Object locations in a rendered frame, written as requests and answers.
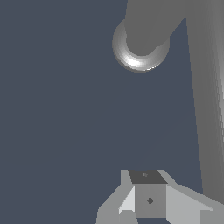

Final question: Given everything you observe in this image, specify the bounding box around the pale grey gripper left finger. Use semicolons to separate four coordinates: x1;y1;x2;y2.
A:
95;169;151;224

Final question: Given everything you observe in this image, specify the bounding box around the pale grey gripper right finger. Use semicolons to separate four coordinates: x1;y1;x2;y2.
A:
145;169;224;224

